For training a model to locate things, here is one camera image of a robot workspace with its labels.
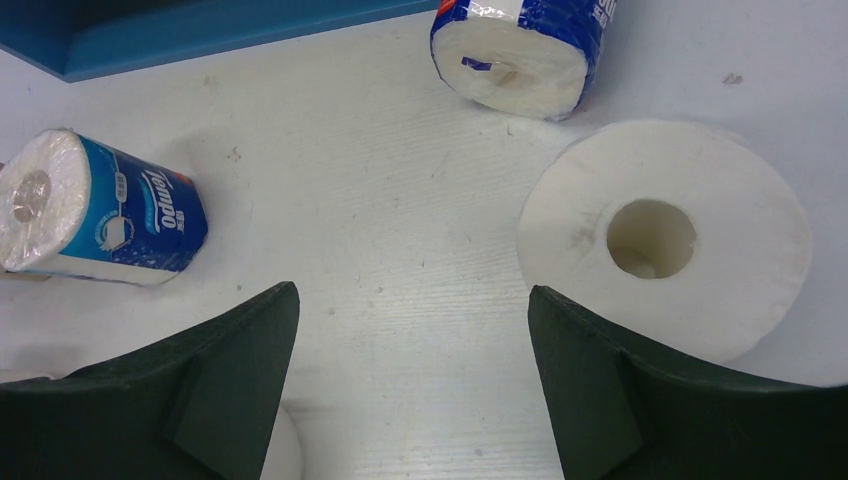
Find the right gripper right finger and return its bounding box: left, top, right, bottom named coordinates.
left=528, top=286, right=847, bottom=479

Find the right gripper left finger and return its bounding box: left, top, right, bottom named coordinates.
left=1, top=282, right=300, bottom=479

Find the blue roll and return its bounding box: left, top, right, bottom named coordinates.
left=1, top=129, right=208, bottom=285
left=430, top=0, right=617, bottom=121

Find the blue shelf with coloured boards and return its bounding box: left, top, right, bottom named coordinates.
left=1, top=0, right=438, bottom=83

